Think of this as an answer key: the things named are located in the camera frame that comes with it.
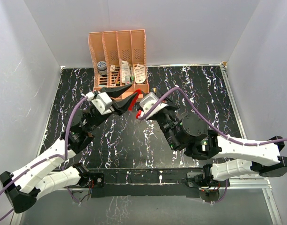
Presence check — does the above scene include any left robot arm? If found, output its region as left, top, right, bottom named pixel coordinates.
left=0, top=84, right=137, bottom=214

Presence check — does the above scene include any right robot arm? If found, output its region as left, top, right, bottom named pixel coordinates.
left=151, top=105, right=287, bottom=188

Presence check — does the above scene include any white product packet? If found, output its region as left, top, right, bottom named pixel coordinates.
left=120, top=60, right=131, bottom=84

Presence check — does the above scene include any small white card box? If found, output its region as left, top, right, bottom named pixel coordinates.
left=110, top=65, right=116, bottom=72

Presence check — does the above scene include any grey round tin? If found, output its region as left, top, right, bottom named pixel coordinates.
left=97, top=61, right=107, bottom=76

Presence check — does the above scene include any oval white blister pack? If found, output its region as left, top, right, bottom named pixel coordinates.
left=133, top=64, right=146, bottom=84

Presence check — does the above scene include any orange plastic desk organizer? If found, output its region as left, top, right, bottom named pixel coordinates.
left=88, top=29, right=149, bottom=99

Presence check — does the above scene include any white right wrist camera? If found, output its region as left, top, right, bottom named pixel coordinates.
left=136, top=92, right=168, bottom=119

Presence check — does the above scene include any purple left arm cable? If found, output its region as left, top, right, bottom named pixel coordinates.
left=0, top=96, right=92, bottom=222

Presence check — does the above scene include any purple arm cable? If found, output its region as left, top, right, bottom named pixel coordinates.
left=0, top=96, right=92, bottom=222
left=138, top=87, right=287, bottom=204

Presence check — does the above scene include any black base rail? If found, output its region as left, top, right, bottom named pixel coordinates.
left=63, top=167, right=228, bottom=199

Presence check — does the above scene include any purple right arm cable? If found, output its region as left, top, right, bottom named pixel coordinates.
left=138, top=87, right=287, bottom=204

